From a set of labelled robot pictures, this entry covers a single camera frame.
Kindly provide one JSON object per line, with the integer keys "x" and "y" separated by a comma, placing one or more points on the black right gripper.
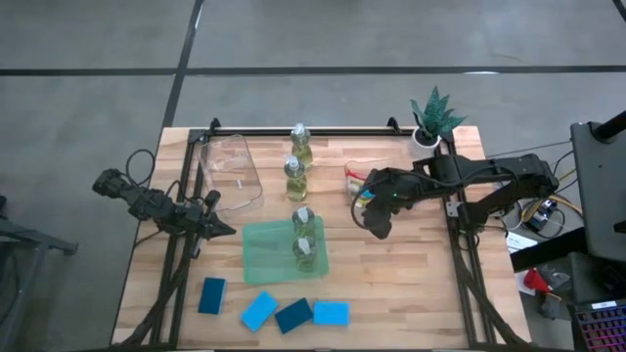
{"x": 386, "y": 190}

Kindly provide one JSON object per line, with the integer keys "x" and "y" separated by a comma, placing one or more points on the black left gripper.
{"x": 198, "y": 220}

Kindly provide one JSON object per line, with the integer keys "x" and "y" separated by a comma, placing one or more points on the blue scrub brush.
{"x": 368, "y": 196}

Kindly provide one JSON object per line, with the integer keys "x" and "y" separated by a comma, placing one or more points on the blue scouring sponge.
{"x": 259, "y": 311}
{"x": 211, "y": 295}
{"x": 293, "y": 316}
{"x": 331, "y": 313}

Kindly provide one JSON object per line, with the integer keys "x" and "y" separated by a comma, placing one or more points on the clear yellow soap bottle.
{"x": 301, "y": 146}
{"x": 305, "y": 251}
{"x": 304, "y": 222}
{"x": 296, "y": 181}

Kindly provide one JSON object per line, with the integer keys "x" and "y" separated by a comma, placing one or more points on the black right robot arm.
{"x": 479, "y": 176}

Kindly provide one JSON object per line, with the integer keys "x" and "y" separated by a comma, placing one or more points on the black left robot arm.
{"x": 142, "y": 200}

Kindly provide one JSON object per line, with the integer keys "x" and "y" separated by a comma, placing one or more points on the clear plastic bin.
{"x": 354, "y": 163}
{"x": 230, "y": 171}

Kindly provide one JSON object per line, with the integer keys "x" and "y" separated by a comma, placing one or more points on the green translucent plastic bin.
{"x": 269, "y": 254}

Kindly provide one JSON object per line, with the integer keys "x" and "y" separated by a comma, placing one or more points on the green plant in white pot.
{"x": 433, "y": 119}

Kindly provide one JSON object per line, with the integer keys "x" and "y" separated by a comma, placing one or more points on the white paper sheet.
{"x": 521, "y": 242}

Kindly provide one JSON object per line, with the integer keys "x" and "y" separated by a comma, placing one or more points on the small blue electronics box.
{"x": 544, "y": 215}

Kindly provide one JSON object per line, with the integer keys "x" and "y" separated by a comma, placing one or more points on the red funnel shaped object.
{"x": 535, "y": 281}

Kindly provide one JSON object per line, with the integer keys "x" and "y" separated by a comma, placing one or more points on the grey metal stand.
{"x": 29, "y": 239}

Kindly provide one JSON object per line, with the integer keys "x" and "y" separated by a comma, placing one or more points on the backlit computer keyboard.
{"x": 604, "y": 327}

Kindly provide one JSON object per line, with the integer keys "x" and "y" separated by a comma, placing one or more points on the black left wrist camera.
{"x": 212, "y": 199}

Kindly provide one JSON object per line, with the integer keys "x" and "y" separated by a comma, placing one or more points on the black aluminium table frame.
{"x": 352, "y": 132}

